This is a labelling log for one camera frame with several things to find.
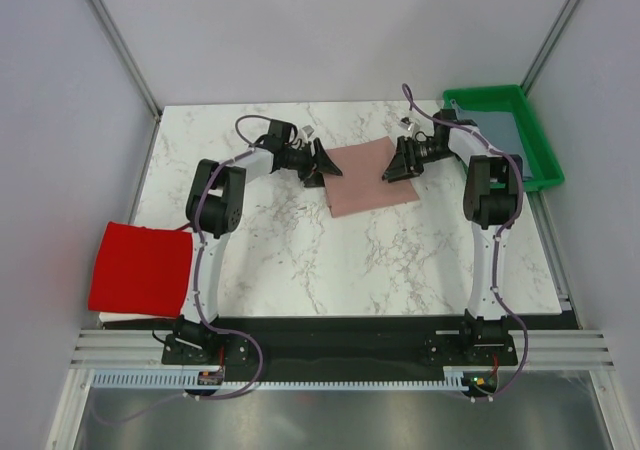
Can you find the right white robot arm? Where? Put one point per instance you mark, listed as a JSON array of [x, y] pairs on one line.
[[492, 202]]

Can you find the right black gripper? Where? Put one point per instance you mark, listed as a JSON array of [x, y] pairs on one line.
[[401, 163]]

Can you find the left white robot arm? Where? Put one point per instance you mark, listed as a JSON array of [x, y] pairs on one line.
[[214, 209]]

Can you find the green plastic bin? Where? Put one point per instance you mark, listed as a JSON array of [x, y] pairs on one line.
[[510, 98]]

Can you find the right aluminium corner post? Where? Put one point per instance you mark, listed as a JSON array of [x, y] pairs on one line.
[[551, 40]]

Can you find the aluminium corner post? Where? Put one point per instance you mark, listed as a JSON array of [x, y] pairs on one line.
[[125, 56], [551, 40]]

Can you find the left aluminium corner post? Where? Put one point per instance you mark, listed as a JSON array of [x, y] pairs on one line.
[[125, 56]]

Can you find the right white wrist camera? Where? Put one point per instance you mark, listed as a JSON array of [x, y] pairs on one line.
[[409, 124]]

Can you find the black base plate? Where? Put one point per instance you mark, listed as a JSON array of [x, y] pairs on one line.
[[333, 347]]

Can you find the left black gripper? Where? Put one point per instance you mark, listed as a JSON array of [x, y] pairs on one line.
[[315, 182]]

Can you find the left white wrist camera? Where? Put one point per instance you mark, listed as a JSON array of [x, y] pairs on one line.
[[306, 131]]

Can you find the pink t shirt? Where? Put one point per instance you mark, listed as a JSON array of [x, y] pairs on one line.
[[361, 187]]

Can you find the red folded t shirt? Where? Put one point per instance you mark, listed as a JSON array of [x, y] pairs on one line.
[[141, 271]]

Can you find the grey blue folded shirt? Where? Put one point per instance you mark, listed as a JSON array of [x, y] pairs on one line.
[[500, 129]]

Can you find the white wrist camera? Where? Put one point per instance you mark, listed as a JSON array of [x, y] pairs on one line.
[[409, 124], [306, 131]]

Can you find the light blue cable duct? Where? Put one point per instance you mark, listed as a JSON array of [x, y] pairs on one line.
[[198, 379]]

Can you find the aluminium front rail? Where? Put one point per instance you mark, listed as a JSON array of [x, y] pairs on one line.
[[548, 350]]

